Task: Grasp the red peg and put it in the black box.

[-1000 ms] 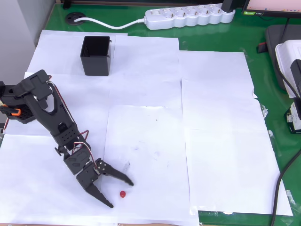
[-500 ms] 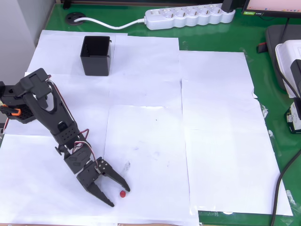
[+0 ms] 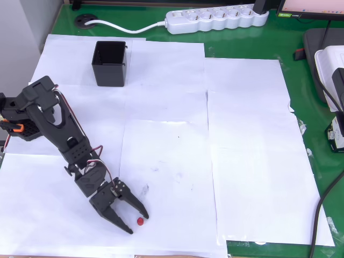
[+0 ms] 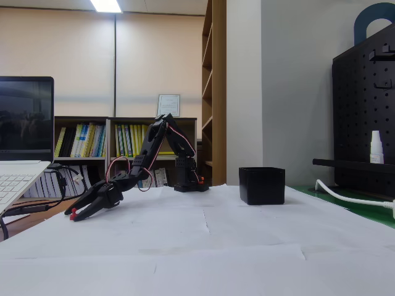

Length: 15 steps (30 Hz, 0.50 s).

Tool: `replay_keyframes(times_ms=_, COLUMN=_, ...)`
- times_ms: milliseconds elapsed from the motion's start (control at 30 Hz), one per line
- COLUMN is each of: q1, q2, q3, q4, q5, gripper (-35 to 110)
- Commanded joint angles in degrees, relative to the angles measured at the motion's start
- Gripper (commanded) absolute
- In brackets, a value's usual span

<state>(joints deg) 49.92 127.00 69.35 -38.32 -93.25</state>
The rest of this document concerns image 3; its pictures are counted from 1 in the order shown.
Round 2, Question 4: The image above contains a dark grey pad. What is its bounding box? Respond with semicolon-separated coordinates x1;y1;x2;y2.
303;28;344;104

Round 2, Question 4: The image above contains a black computer monitor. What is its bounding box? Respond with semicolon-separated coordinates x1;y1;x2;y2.
276;0;344;21

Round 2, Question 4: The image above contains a black square cup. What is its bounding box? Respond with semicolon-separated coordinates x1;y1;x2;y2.
91;40;128;87

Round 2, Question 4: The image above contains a white power strip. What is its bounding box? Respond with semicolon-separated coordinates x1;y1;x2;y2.
164;4;270;35

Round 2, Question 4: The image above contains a black round cable grommet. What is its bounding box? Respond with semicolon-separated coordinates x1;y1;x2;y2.
74;14;98;29

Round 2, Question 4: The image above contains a thick black cable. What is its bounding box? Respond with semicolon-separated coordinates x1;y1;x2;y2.
309;169;344;258

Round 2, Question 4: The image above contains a white power strip cable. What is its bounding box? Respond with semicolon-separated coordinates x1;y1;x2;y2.
84;19;167;34

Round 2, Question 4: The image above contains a black plug adapter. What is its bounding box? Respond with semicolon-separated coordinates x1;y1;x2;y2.
253;0;270;15

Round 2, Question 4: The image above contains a white plastic container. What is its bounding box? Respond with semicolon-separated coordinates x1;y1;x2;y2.
314;45;344;112

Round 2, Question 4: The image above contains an orange black table clamp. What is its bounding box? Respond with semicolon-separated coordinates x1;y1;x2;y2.
0;120;25;134

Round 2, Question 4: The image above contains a small black red device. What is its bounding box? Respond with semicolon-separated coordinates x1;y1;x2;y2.
293;47;306;61

